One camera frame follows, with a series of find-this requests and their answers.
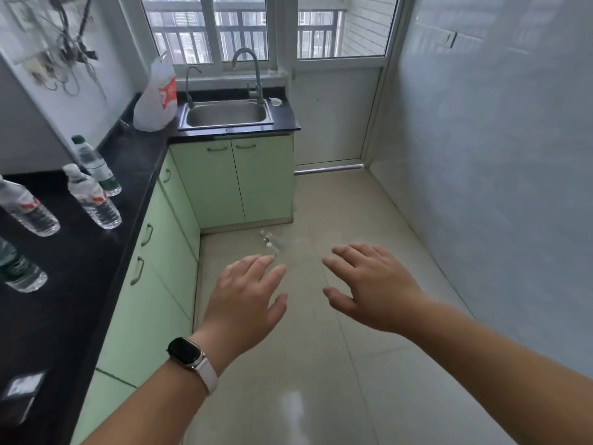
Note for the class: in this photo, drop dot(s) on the person's right thumb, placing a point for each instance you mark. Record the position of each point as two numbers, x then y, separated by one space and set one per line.
337 298

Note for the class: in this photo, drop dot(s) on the red label water bottle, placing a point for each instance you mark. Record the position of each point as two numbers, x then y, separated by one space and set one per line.
92 199
28 210

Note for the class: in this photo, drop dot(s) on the green sink cabinet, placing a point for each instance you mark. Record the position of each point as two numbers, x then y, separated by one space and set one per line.
231 180

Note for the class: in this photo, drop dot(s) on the person's right hand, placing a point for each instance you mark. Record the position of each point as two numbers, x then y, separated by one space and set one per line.
384 291

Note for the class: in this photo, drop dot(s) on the person's left forearm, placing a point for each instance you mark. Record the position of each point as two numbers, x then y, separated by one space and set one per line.
153 407

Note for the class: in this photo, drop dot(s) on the small clear bottle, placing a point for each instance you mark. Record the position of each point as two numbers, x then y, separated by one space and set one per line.
271 241

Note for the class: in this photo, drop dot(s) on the green label water bottle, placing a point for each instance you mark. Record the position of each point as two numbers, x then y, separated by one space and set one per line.
18 271
97 166

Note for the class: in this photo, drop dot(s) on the person's left thumb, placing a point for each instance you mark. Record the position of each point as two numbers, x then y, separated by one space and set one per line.
279 309

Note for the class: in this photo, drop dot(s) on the tall curved steel faucet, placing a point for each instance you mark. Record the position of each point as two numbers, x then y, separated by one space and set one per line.
252 74

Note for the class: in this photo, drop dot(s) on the person's right forearm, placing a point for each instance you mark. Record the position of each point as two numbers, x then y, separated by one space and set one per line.
500 366

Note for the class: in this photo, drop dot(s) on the white framed window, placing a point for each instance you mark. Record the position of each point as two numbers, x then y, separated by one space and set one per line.
217 27

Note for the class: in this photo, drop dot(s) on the black flat box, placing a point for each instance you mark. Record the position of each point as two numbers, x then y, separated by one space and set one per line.
21 396

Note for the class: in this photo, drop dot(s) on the green counter cabinet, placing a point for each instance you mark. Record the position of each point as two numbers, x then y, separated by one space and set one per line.
148 282

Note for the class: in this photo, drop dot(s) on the white wall switch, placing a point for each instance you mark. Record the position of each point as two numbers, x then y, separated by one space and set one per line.
450 38

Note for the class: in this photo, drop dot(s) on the person's left hand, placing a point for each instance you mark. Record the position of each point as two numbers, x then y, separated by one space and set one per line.
236 310

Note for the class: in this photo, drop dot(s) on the white balcony door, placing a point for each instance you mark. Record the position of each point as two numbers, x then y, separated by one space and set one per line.
343 78

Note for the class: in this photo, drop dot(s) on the white plastic bag red print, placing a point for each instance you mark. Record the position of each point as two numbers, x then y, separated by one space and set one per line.
155 99

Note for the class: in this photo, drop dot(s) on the small thin steel faucet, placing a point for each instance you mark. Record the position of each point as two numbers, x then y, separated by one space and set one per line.
188 87

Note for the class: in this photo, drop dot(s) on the person's right middle finger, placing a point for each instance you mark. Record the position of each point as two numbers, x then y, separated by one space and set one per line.
350 254

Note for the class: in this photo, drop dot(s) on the small white crumpled object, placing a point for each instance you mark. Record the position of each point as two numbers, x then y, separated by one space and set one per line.
275 101

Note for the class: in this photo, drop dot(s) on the steel door threshold bar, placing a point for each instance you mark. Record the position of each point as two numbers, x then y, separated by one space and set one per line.
329 169

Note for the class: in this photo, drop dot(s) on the stainless steel sink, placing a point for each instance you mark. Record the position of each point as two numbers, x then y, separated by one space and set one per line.
227 113

